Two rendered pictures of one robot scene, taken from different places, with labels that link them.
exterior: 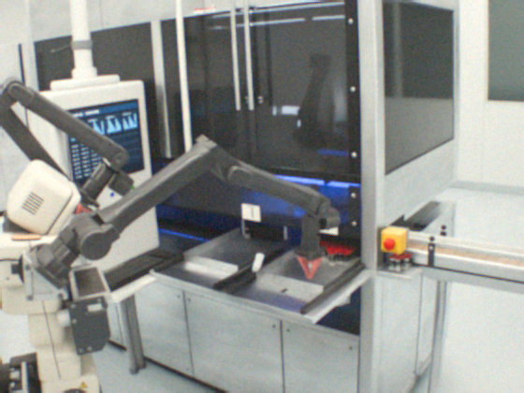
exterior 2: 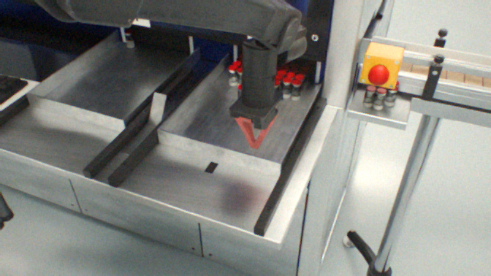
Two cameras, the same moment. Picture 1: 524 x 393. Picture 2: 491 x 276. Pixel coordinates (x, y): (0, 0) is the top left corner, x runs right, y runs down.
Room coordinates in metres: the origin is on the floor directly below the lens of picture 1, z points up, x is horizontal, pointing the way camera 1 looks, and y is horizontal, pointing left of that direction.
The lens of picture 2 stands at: (0.97, 0.03, 1.45)
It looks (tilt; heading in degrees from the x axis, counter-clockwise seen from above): 40 degrees down; 346
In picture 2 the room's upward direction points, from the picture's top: straight up
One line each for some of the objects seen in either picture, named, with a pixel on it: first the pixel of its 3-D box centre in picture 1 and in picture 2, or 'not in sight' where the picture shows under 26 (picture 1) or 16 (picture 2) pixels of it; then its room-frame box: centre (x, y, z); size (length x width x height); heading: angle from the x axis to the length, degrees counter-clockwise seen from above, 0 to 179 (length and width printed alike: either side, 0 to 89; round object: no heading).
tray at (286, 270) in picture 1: (314, 265); (249, 105); (1.73, -0.17, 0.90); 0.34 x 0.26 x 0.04; 143
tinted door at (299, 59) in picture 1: (304, 87); not in sight; (1.86, -0.17, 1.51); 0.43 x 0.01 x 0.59; 53
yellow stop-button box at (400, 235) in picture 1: (394, 240); (382, 63); (1.67, -0.44, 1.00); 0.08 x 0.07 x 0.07; 143
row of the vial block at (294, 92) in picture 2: (327, 254); (264, 82); (1.80, -0.22, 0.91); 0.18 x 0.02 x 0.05; 53
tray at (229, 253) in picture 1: (239, 249); (120, 74); (1.93, 0.10, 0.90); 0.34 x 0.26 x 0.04; 143
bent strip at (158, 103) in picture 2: (249, 268); (144, 123); (1.71, 0.06, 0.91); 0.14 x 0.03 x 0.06; 142
